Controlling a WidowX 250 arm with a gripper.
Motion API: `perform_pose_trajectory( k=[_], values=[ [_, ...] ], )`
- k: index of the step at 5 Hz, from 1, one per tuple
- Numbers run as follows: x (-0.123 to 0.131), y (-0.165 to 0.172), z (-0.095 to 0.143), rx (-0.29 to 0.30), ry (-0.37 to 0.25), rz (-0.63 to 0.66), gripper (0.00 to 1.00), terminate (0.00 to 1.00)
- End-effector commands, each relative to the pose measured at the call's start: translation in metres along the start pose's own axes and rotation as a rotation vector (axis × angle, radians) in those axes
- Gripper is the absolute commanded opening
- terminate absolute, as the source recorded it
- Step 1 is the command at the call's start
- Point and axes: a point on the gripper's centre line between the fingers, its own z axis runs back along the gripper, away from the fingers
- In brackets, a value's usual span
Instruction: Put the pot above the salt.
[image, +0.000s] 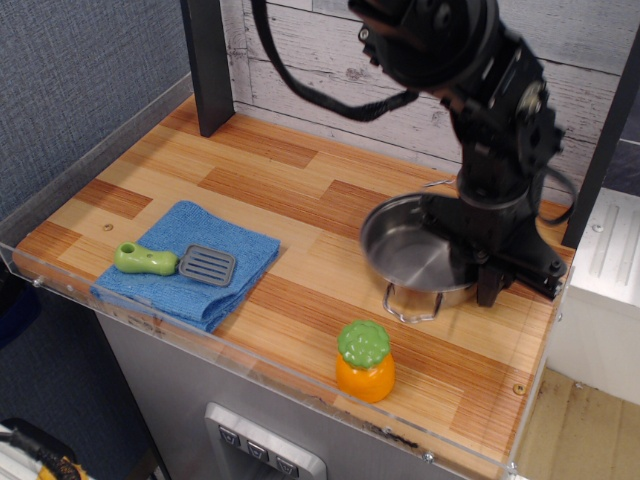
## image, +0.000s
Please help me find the blue folded cloth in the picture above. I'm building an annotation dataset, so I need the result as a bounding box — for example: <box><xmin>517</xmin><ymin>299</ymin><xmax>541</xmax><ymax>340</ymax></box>
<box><xmin>91</xmin><ymin>201</ymin><xmax>280</xmax><ymax>332</ymax></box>

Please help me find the grey cabinet with dispenser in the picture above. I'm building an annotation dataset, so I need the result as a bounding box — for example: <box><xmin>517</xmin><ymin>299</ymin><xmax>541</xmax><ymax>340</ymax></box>
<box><xmin>98</xmin><ymin>314</ymin><xmax>454</xmax><ymax>479</ymax></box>

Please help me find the green handled grey spatula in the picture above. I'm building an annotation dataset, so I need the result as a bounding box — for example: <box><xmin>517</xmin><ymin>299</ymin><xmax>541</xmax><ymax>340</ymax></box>
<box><xmin>114</xmin><ymin>242</ymin><xmax>236</xmax><ymax>287</ymax></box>

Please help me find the orange pineapple salt shaker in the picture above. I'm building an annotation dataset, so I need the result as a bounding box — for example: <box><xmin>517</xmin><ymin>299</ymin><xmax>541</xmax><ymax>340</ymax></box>
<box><xmin>336</xmin><ymin>320</ymin><xmax>396</xmax><ymax>403</ymax></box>

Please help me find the dark vertical post right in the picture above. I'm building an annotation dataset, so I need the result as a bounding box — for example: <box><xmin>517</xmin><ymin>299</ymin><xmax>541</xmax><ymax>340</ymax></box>
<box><xmin>562</xmin><ymin>32</ymin><xmax>639</xmax><ymax>249</ymax></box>

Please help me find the dark vertical post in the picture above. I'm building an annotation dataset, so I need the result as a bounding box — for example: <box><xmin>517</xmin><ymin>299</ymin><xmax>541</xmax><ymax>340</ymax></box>
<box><xmin>180</xmin><ymin>0</ymin><xmax>235</xmax><ymax>137</ymax></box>
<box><xmin>562</xmin><ymin>32</ymin><xmax>639</xmax><ymax>249</ymax></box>

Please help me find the white box with metal plate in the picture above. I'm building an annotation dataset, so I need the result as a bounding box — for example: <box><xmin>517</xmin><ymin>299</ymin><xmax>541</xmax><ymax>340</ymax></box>
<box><xmin>547</xmin><ymin>188</ymin><xmax>639</xmax><ymax>404</ymax></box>

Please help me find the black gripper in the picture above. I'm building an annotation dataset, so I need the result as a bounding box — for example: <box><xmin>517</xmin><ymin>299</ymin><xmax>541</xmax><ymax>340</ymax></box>
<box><xmin>422</xmin><ymin>193</ymin><xmax>568</xmax><ymax>307</ymax></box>

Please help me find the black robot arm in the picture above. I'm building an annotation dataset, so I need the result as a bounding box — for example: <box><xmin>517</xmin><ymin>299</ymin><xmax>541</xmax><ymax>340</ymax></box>
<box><xmin>349</xmin><ymin>1</ymin><xmax>567</xmax><ymax>306</ymax></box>

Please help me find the yellow black object bottom left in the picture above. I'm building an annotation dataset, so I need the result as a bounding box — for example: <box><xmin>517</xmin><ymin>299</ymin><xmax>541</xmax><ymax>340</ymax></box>
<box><xmin>1</xmin><ymin>425</ymin><xmax>90</xmax><ymax>480</ymax></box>

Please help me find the dark vertical post left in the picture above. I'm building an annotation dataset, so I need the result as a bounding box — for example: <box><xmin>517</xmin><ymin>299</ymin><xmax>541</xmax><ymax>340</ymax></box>
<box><xmin>180</xmin><ymin>0</ymin><xmax>235</xmax><ymax>137</ymax></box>

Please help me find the stainless steel pot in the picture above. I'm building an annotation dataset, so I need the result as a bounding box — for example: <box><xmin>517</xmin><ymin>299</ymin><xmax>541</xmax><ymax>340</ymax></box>
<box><xmin>360</xmin><ymin>179</ymin><xmax>477</xmax><ymax>324</ymax></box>

